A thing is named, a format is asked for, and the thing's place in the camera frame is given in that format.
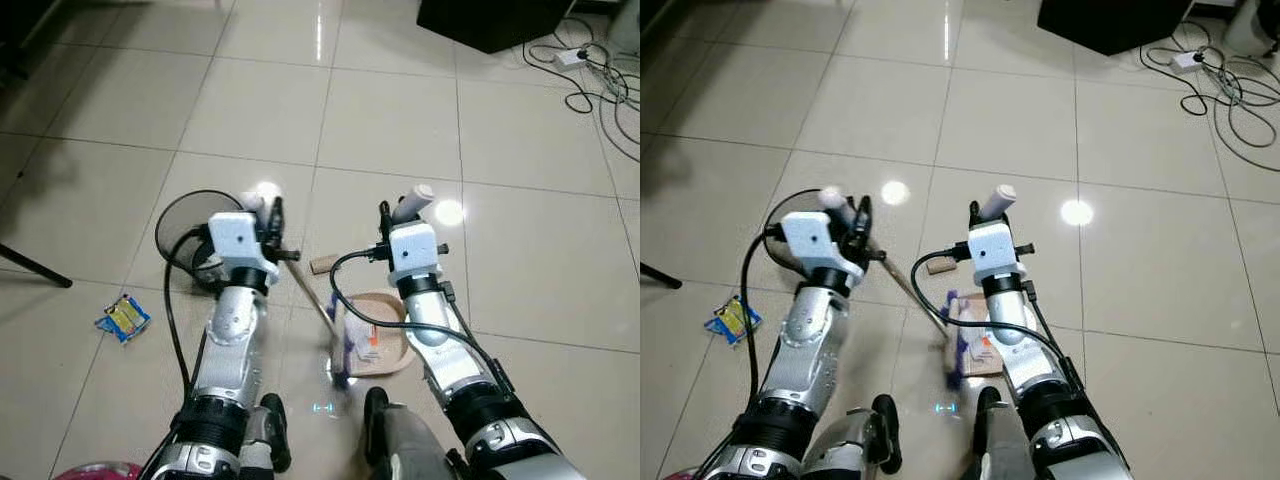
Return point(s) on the wooden broom with purple bristles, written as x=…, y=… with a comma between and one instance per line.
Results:
x=310, y=295
x=905, y=285

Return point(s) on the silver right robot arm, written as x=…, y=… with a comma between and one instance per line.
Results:
x=1015, y=325
x=430, y=320

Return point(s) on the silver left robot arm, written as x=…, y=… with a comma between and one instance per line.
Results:
x=815, y=330
x=232, y=330

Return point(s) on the brown cardboard tube piece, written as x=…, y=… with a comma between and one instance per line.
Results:
x=324, y=265
x=940, y=265

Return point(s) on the white orange paper scrap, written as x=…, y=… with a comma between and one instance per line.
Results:
x=986, y=347
x=371, y=345

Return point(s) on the blue yellow snack wrapper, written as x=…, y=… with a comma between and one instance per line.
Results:
x=123, y=317
x=733, y=320

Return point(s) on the robot left leg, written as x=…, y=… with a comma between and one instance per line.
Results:
x=266, y=430
x=860, y=437

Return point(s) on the robot leg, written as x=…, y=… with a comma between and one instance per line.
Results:
x=266, y=430
x=400, y=440
x=1000, y=450
x=860, y=437

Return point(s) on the robot right leg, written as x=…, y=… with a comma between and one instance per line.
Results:
x=1000, y=450
x=400, y=440

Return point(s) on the black tripod leg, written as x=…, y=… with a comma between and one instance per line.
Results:
x=660, y=274
x=35, y=266

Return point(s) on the black box cabinet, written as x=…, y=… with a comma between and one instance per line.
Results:
x=490, y=20
x=1110, y=22

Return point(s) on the white power strip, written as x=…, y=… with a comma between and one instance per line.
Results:
x=570, y=58
x=1187, y=62

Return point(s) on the pink round object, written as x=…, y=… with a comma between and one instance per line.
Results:
x=95, y=472
x=682, y=474

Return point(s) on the white rounded appliance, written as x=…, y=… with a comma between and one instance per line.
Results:
x=1255, y=25

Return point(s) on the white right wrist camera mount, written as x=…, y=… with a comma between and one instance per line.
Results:
x=993, y=250
x=413, y=250

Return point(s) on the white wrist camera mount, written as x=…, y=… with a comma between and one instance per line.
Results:
x=993, y=250
x=413, y=250
x=235, y=240
x=812, y=240

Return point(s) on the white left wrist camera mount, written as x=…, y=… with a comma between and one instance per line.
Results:
x=812, y=240
x=235, y=240

